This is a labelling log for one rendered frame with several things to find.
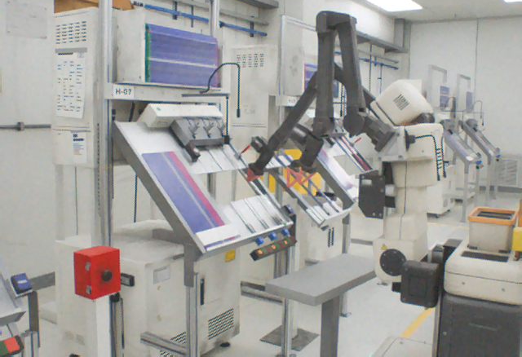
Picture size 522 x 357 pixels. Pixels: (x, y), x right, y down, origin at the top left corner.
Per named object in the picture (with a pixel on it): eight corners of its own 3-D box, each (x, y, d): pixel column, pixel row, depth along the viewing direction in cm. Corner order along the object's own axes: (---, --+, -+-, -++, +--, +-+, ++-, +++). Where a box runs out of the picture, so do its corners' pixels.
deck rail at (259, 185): (285, 231, 261) (294, 223, 258) (284, 231, 259) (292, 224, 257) (208, 127, 284) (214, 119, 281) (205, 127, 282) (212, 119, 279)
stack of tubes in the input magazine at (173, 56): (218, 87, 274) (218, 36, 271) (148, 82, 231) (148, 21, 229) (200, 88, 280) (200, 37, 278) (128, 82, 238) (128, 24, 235)
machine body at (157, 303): (240, 344, 283) (241, 234, 277) (148, 398, 225) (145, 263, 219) (155, 316, 319) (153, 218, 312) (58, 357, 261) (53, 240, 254)
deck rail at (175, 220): (197, 261, 205) (206, 252, 202) (194, 262, 203) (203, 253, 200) (110, 130, 227) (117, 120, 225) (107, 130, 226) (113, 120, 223)
